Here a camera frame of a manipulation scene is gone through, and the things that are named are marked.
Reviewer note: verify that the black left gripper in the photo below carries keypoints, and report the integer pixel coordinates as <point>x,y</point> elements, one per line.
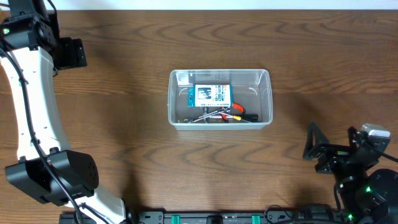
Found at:
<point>73,53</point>

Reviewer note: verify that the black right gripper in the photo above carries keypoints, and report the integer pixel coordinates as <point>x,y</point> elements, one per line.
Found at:
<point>338,155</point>

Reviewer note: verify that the small claw hammer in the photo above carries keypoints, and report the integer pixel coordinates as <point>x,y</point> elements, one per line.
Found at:
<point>237,114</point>

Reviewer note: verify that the black yellow screwdriver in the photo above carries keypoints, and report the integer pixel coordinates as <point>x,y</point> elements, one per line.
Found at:
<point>246,118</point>

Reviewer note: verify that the red black pliers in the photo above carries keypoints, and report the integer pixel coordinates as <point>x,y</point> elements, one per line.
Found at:
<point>235,106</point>

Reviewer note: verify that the silver wrench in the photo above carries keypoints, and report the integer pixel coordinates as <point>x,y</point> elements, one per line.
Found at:
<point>204,117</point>

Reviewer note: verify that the blue white screwdriver box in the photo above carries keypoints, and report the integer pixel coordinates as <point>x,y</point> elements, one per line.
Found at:
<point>210,96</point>

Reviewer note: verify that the clear plastic container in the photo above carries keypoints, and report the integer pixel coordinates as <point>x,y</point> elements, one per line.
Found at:
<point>251,89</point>

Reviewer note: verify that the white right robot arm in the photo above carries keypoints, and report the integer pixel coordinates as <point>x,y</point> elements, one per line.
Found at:
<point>365,198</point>

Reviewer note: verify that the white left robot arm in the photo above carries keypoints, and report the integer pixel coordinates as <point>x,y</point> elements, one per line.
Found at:
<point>48,170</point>

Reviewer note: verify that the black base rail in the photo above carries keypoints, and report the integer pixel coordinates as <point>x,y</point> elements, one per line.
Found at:
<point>270,216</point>

